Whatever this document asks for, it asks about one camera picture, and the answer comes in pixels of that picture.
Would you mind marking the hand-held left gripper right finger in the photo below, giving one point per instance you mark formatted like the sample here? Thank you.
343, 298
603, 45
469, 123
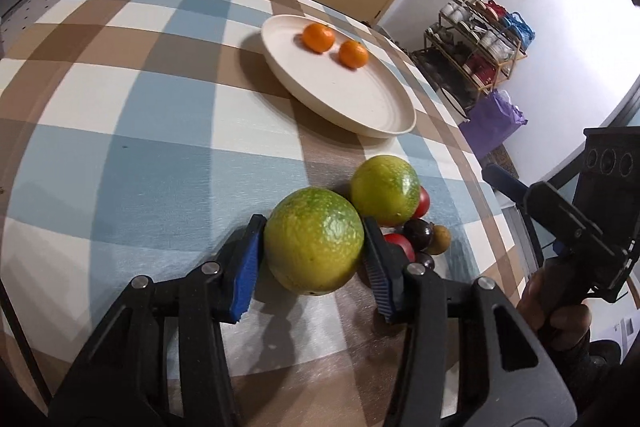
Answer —
381, 279

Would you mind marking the blue bag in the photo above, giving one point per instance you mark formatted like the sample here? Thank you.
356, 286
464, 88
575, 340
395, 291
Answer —
519, 29

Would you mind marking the small dark purple passion fruit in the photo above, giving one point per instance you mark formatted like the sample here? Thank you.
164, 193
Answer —
426, 261

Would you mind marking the cream round plate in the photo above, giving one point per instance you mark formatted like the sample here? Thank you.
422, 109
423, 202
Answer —
350, 99

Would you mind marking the yellow-green orange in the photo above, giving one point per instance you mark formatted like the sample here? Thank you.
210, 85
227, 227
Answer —
385, 190

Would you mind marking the orange tangerine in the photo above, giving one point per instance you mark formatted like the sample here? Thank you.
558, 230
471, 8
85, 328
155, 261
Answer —
318, 37
353, 54

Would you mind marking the brown round fruit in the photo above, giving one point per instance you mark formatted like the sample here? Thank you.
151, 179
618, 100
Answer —
441, 239

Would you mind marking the checkered tablecloth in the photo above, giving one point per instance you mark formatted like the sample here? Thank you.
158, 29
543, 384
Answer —
150, 107

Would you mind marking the large green orange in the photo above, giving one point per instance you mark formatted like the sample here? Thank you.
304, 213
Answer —
314, 247

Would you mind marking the red tomato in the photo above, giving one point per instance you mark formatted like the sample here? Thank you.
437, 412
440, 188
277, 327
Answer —
402, 246
424, 203

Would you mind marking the white dotted floor mat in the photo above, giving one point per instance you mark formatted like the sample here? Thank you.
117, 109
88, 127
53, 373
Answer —
30, 9

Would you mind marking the patterned doormat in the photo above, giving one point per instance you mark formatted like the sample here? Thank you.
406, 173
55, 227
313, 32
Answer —
505, 162

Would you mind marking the shoe rack with shoes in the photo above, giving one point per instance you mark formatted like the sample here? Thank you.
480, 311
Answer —
480, 57

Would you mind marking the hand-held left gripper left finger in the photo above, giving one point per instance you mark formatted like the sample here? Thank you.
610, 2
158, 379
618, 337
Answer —
244, 277

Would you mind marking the person's right hand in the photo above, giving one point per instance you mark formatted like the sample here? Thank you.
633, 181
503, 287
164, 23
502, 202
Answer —
570, 323

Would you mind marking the purple bag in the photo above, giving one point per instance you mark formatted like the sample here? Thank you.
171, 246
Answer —
492, 124

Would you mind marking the dark purple plum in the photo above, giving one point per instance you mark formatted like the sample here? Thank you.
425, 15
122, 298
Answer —
417, 233

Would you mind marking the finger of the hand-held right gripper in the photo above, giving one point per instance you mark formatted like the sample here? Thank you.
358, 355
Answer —
575, 232

